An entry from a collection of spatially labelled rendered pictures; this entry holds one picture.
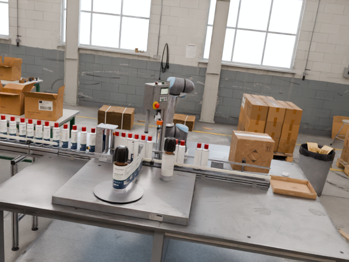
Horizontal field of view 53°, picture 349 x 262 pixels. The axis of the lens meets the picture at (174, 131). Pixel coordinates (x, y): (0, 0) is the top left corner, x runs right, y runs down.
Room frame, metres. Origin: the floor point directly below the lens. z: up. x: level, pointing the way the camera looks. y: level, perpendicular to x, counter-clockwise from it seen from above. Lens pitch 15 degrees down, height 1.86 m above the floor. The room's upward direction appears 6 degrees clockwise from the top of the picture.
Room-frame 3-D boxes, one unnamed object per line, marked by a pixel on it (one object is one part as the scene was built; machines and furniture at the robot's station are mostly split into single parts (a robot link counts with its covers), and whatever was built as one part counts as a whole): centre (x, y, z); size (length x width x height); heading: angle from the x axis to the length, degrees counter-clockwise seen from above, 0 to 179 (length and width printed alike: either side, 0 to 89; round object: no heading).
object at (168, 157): (2.29, 0.02, 1.03); 0.09 x 0.09 x 0.30
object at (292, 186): (2.48, -0.92, 0.85); 0.30 x 0.26 x 0.04; 84
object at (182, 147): (2.56, -0.07, 0.98); 0.05 x 0.05 x 0.20
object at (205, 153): (2.55, -0.25, 0.98); 0.05 x 0.05 x 0.20
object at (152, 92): (2.67, 0.17, 1.38); 0.17 x 0.10 x 0.19; 139
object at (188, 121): (7.13, -0.07, 0.11); 0.65 x 0.54 x 0.22; 84
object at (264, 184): (2.58, 0.07, 0.85); 1.65 x 0.11 x 0.05; 84
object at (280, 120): (6.20, -1.62, 0.45); 1.20 x 0.84 x 0.89; 179
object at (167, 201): (2.15, 0.24, 0.86); 0.80 x 0.67 x 0.05; 84
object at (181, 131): (2.97, -0.05, 1.04); 0.13 x 0.12 x 0.14; 102
